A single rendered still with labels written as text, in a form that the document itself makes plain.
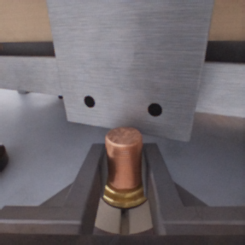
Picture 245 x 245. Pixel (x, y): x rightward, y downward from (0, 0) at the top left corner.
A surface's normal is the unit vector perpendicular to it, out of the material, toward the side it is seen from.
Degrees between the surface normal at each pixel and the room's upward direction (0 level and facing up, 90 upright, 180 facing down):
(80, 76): 90
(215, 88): 90
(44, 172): 180
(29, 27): 90
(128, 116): 90
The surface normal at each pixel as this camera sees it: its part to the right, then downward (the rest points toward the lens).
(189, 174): -0.02, -0.89
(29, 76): -0.36, 0.43
